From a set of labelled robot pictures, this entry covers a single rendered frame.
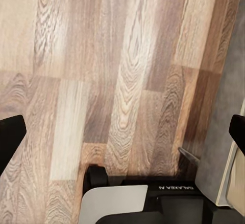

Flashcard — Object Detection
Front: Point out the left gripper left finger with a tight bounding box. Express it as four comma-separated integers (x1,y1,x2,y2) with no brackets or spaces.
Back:
0,115,27,176

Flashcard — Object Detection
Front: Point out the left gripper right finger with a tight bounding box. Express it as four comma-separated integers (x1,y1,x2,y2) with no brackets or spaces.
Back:
229,114,245,155

